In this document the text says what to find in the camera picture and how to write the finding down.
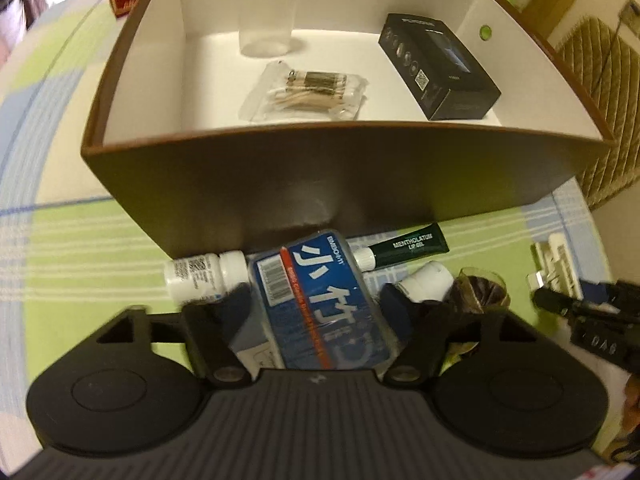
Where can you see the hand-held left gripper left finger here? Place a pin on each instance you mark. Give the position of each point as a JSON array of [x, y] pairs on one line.
[[239, 302]]

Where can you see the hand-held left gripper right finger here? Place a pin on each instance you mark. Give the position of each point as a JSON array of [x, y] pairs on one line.
[[395, 305]]

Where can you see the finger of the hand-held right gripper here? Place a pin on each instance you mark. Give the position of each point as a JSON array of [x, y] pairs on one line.
[[565, 306], [612, 292]]

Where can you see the white squeeze tube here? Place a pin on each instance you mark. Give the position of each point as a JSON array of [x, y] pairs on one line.
[[427, 280]]

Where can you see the white hair claw clip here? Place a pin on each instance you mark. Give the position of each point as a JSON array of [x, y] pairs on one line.
[[557, 265]]

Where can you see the small white bottle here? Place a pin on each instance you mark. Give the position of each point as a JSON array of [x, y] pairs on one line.
[[205, 275]]

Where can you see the dark green lip gel tube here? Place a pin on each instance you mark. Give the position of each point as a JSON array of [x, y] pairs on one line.
[[410, 250]]

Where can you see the clear box with blue label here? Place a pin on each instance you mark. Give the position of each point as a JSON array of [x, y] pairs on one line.
[[320, 300]]

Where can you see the brown scrunchie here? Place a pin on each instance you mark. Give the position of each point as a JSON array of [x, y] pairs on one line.
[[480, 290]]

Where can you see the brown storage box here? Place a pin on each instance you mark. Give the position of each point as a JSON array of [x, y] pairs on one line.
[[300, 180]]

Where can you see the bag of cotton swabs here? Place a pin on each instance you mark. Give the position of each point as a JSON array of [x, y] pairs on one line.
[[305, 90]]

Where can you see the black shaver box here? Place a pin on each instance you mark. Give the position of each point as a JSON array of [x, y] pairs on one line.
[[440, 65]]

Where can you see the clear plastic cup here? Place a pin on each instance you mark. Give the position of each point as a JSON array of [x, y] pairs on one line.
[[267, 20]]

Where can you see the quilted olive chair cushion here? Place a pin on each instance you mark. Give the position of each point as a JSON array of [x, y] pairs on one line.
[[600, 110]]

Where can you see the wall socket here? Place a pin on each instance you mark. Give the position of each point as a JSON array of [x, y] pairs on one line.
[[631, 12]]

